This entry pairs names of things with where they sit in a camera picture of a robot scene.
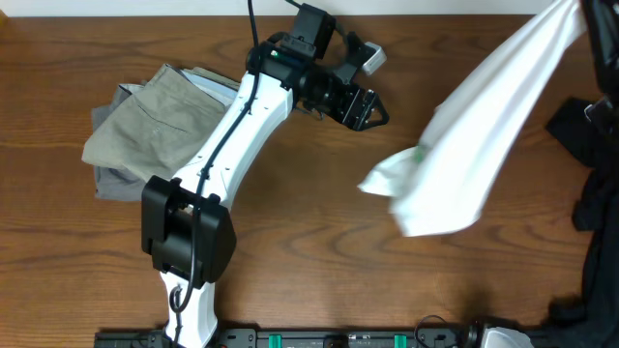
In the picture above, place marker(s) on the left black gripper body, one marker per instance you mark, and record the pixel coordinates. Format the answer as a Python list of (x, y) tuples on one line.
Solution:
[(326, 94)]

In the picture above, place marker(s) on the white printed t-shirt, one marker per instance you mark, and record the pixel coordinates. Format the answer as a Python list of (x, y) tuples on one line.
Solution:
[(441, 185)]

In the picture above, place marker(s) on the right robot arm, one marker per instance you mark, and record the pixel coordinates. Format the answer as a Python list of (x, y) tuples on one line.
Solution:
[(602, 22)]

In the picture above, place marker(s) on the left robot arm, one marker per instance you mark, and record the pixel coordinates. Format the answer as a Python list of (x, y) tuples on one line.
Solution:
[(186, 224)]

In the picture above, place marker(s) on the black clothes pile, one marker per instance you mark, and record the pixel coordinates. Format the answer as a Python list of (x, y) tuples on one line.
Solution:
[(592, 320)]

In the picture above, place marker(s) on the folded khaki pants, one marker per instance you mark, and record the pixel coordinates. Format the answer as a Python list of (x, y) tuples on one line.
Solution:
[(156, 130)]

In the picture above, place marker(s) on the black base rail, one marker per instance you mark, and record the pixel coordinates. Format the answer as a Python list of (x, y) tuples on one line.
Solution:
[(493, 337)]

